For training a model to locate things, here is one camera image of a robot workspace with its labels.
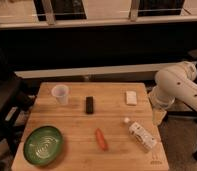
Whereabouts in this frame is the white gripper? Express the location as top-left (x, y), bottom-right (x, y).
top-left (148, 86), bottom-right (175, 126)

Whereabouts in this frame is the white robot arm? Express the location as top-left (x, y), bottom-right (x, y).
top-left (148, 61), bottom-right (197, 126)

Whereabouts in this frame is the white rectangular sponge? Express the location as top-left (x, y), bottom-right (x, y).
top-left (126, 91), bottom-right (137, 105)

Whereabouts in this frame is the black rectangular block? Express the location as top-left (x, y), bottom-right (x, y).
top-left (85, 96), bottom-right (94, 114)

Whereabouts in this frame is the clear plastic cup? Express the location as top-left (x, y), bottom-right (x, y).
top-left (51, 85), bottom-right (69, 105)

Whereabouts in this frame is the green ribbed plate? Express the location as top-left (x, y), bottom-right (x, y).
top-left (23, 126), bottom-right (64, 166)

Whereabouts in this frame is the black chair at left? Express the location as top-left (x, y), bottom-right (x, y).
top-left (0, 77), bottom-right (34, 155)

